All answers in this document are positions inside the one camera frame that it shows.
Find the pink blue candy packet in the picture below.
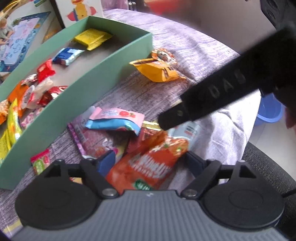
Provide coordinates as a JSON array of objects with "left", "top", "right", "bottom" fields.
[{"left": 85, "top": 107, "right": 144, "bottom": 136}]

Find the orange red chip bag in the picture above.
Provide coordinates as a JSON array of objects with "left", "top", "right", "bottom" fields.
[{"left": 106, "top": 131, "right": 189, "bottom": 194}]

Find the red small snack packet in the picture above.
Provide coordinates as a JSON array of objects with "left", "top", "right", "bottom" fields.
[{"left": 37, "top": 59, "right": 56, "bottom": 83}]

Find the blue white snack packet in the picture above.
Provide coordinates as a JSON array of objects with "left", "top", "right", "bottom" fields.
[{"left": 52, "top": 47, "right": 85, "bottom": 66}]

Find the pink flower pattern packet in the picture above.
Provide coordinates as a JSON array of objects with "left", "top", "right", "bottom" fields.
[{"left": 21, "top": 107, "right": 44, "bottom": 129}]

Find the red transparent snack bag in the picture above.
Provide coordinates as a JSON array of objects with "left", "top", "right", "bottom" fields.
[{"left": 37, "top": 85, "right": 68, "bottom": 106}]

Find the green yellow snack packet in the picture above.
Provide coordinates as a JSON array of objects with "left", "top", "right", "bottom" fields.
[{"left": 7, "top": 98, "right": 23, "bottom": 145}]

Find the orange Winsun snack packet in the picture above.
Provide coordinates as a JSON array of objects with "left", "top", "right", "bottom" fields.
[{"left": 7, "top": 82, "right": 29, "bottom": 118}]

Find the orange noodle snack packet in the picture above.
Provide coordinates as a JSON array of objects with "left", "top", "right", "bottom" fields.
[{"left": 0, "top": 99, "right": 10, "bottom": 125}]

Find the purple snack packet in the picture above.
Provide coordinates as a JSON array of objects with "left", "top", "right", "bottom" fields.
[{"left": 67, "top": 106, "right": 125, "bottom": 161}]

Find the purple knitted blanket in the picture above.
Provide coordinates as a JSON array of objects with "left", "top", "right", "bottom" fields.
[{"left": 0, "top": 9, "right": 262, "bottom": 232}]

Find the silver white sachet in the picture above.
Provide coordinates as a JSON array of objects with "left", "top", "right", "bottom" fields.
[{"left": 168, "top": 121, "right": 200, "bottom": 150}]

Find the blue plastic bucket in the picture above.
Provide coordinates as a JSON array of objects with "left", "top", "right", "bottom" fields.
[{"left": 254, "top": 94, "right": 285, "bottom": 126}]

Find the small green red candy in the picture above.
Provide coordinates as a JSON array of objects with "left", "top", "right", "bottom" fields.
[{"left": 30, "top": 149, "right": 50, "bottom": 175}]

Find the black office chair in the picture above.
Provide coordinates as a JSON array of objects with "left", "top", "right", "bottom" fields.
[{"left": 242, "top": 142, "right": 295, "bottom": 238}]

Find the green cardboard tray box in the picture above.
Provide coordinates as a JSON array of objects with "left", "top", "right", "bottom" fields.
[{"left": 1, "top": 16, "right": 152, "bottom": 190}]

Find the clear wrapped candy packet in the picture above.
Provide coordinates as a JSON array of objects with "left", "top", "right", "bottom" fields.
[{"left": 21, "top": 77, "right": 54, "bottom": 109}]

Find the yellow orange chocolate packet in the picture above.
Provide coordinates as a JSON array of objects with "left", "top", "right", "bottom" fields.
[{"left": 129, "top": 48, "right": 186, "bottom": 83}]

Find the white duck toy box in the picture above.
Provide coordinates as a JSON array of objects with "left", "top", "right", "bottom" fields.
[{"left": 55, "top": 0, "right": 104, "bottom": 28}]

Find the kids play mat box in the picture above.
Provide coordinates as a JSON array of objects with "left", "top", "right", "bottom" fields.
[{"left": 1, "top": 1, "right": 61, "bottom": 75}]

